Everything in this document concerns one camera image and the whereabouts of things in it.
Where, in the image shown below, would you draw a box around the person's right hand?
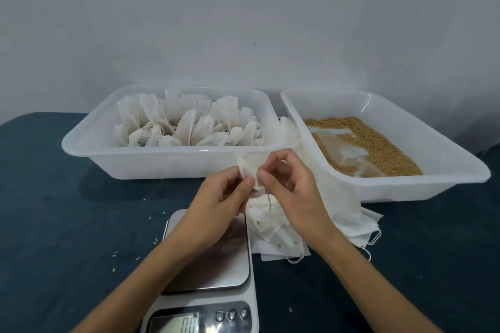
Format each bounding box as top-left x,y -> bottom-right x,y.
256,148 -> 341,256

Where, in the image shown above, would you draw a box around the person's left hand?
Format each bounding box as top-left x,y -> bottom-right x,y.
166,166 -> 256,256

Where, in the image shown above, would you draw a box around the white drawstring filter bag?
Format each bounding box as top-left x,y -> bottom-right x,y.
237,151 -> 276,213

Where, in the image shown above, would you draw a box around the person's left forearm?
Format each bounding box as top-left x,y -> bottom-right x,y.
72,229 -> 221,333

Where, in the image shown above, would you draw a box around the person's right forearm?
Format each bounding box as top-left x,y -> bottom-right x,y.
309,227 -> 444,333

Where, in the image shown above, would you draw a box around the silver digital kitchen scale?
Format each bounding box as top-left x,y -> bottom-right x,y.
139,209 -> 261,333

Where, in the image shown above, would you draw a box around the stack of empty filter bags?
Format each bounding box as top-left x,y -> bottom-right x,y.
239,116 -> 384,265

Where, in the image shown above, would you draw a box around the clear plastic scoop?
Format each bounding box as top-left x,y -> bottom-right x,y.
312,129 -> 386,178

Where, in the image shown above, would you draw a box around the pile of filled filter bags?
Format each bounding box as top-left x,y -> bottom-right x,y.
113,89 -> 266,148

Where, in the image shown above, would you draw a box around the scattered loose grains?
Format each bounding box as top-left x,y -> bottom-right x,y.
111,197 -> 173,261

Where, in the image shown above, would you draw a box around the heap of brown grain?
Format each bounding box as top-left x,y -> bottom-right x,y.
303,116 -> 424,178

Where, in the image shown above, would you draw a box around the white plastic tray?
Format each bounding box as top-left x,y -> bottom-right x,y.
280,89 -> 491,203
61,85 -> 288,181

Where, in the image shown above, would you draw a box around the dark teal tablecloth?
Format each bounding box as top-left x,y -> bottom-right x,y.
0,112 -> 500,333

